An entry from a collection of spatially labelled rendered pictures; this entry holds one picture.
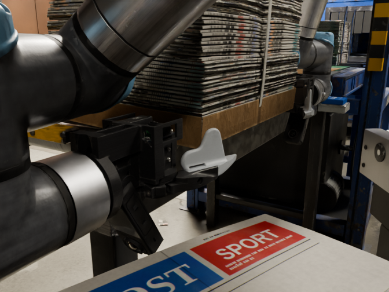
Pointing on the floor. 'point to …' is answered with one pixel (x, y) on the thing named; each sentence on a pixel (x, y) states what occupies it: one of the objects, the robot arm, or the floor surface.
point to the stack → (249, 263)
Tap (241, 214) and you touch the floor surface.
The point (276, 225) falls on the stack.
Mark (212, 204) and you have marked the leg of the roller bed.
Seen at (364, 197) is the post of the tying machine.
